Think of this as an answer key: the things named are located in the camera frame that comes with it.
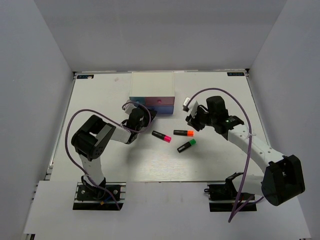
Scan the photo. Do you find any light blue small drawer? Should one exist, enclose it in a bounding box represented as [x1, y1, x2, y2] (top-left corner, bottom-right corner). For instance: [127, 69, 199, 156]
[129, 96, 146, 106]

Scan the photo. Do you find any right blue corner label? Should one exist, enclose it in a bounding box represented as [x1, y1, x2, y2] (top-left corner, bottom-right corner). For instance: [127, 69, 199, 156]
[227, 72, 245, 77]

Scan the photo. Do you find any orange cap highlighter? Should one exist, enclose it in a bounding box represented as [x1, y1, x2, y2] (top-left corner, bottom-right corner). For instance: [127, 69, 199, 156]
[173, 130, 194, 137]

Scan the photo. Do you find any green cap highlighter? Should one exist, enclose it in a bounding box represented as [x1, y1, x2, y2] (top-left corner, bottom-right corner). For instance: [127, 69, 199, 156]
[177, 139, 196, 153]

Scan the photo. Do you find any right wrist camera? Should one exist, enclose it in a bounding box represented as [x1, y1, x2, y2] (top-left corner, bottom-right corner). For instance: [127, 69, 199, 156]
[182, 97, 199, 118]

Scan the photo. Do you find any left blue corner label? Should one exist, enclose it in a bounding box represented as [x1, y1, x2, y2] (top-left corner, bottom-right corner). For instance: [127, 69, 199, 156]
[76, 74, 94, 80]

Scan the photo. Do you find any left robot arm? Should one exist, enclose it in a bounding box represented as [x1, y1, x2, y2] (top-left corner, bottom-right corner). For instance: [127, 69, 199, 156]
[71, 106, 158, 200]

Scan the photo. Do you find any blue corner label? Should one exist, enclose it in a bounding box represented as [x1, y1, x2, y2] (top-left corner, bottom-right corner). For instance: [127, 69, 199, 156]
[76, 74, 94, 80]
[227, 72, 245, 77]

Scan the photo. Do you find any white drawer cabinet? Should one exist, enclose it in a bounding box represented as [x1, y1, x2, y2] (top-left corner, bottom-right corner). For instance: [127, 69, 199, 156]
[129, 71, 175, 99]

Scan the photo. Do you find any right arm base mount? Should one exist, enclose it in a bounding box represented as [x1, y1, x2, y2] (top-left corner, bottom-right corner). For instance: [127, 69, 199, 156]
[203, 183, 257, 213]

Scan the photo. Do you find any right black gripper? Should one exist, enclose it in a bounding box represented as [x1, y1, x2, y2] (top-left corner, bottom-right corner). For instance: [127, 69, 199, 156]
[186, 106, 217, 132]

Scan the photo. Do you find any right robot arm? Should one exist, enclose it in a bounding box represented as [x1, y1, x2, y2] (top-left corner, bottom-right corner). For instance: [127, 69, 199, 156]
[183, 96, 306, 206]

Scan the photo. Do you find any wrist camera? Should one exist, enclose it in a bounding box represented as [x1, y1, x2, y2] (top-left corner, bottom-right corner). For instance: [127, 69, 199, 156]
[121, 100, 136, 115]
[182, 97, 199, 118]

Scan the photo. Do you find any pink cap highlighter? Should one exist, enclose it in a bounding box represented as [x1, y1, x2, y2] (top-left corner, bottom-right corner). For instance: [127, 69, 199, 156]
[151, 130, 172, 143]

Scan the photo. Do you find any purple-blue wide drawer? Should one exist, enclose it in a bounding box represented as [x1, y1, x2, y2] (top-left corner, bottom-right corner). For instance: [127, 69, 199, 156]
[147, 105, 174, 115]

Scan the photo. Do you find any pink drawer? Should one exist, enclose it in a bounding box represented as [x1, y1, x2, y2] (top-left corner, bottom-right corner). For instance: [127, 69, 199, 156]
[144, 96, 175, 106]

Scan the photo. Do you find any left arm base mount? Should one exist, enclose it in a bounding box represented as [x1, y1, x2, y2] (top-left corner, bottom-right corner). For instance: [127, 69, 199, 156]
[72, 182, 126, 211]

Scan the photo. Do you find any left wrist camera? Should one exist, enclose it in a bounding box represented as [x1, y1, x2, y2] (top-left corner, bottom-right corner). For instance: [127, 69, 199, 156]
[121, 100, 136, 115]

